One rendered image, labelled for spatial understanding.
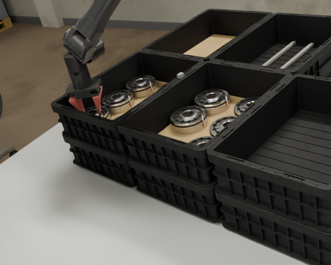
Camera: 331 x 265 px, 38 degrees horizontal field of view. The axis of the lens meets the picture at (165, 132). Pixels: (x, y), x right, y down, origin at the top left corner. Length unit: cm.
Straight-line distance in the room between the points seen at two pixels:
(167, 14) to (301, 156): 358
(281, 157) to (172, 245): 34
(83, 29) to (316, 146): 67
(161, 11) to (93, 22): 337
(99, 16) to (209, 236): 63
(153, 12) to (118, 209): 354
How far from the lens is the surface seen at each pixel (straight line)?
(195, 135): 132
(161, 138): 115
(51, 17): 573
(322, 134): 126
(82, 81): 143
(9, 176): 168
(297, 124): 131
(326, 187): 93
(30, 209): 149
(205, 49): 185
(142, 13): 484
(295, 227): 104
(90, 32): 133
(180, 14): 454
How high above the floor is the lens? 152
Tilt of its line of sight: 30 degrees down
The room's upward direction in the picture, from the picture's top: 14 degrees counter-clockwise
